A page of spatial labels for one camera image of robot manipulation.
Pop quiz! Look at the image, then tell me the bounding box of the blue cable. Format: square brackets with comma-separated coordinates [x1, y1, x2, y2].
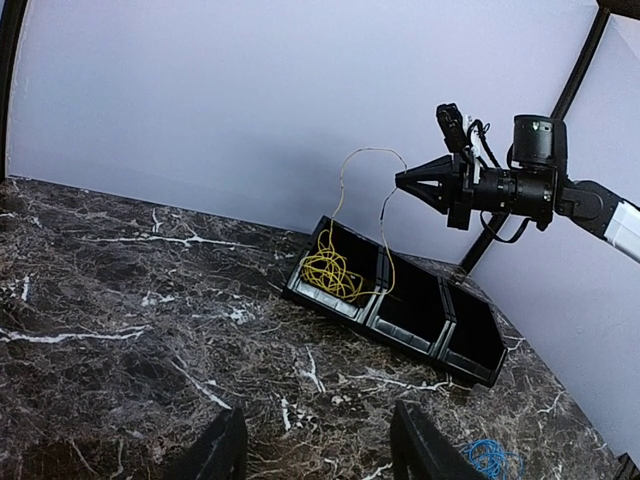
[462, 438, 525, 480]

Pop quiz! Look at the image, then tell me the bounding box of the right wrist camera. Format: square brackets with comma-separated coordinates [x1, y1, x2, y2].
[436, 103, 499, 169]

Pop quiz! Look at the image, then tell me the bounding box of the black three-compartment bin tray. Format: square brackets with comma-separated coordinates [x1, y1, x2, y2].
[282, 216, 507, 387]

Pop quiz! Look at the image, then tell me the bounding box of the right black frame post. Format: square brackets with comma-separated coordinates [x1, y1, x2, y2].
[461, 6, 618, 273]

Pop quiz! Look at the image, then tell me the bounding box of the yellow cable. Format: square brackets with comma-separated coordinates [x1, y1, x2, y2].
[329, 146, 410, 296]
[299, 227, 384, 304]

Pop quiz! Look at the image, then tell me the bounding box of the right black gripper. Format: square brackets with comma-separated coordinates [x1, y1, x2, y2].
[395, 154, 480, 231]

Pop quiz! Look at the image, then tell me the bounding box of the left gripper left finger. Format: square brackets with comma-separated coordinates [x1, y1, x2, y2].
[164, 407, 248, 480]

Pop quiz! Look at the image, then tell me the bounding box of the black frame post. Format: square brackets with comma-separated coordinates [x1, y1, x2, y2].
[461, 6, 618, 273]
[0, 0, 28, 182]

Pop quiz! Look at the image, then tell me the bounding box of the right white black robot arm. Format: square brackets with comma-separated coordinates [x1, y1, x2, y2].
[395, 104, 639, 260]

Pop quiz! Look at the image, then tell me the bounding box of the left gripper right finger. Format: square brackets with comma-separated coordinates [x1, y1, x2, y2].
[390, 400, 486, 480]

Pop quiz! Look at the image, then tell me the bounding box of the left black frame post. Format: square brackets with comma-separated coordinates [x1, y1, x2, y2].
[0, 0, 28, 182]

